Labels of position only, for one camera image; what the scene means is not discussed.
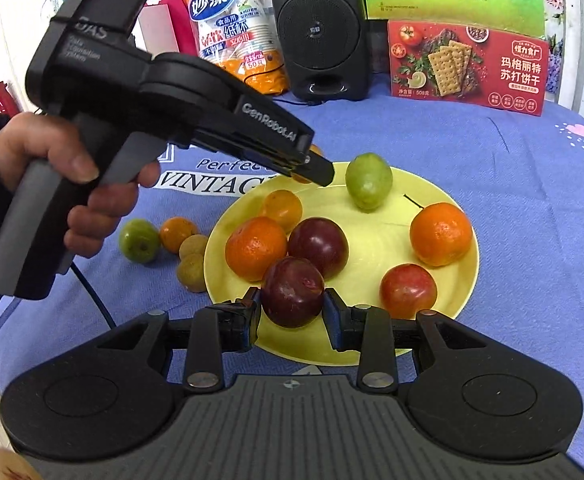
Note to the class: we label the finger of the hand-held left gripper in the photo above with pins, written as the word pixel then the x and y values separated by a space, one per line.
pixel 319 172

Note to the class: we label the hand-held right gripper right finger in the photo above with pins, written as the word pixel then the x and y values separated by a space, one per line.
pixel 333 320

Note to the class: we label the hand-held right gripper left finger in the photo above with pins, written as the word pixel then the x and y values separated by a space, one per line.
pixel 254 320

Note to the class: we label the green plum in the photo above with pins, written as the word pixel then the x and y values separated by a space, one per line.
pixel 139 240
pixel 369 181

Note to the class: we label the yellowish orange tangerine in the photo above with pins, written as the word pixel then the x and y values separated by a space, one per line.
pixel 282 208

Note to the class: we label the small red apple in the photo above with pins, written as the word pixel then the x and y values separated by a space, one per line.
pixel 408 291

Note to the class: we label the yellow plastic plate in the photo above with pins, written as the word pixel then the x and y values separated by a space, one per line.
pixel 372 240

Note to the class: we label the person's left hand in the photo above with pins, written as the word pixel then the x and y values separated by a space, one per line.
pixel 36 135

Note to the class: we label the white box with cup print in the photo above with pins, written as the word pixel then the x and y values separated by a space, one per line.
pixel 154 30

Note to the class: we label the small brown kiwi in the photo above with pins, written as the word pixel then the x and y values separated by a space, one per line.
pixel 191 272
pixel 193 246

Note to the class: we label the pink printed board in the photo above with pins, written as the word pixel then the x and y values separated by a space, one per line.
pixel 174 10

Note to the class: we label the small orange tangerine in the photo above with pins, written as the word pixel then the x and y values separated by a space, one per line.
pixel 176 234

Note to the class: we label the orange pack of paper cups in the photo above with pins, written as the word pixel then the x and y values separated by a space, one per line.
pixel 231 20

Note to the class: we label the black speaker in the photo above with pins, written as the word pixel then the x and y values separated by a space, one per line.
pixel 317 35

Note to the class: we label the red cracker box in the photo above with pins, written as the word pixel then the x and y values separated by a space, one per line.
pixel 467 67

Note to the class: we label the blue printed tablecloth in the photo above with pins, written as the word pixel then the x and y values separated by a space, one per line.
pixel 522 200

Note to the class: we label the floral curtain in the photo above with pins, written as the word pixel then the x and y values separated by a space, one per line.
pixel 557 35

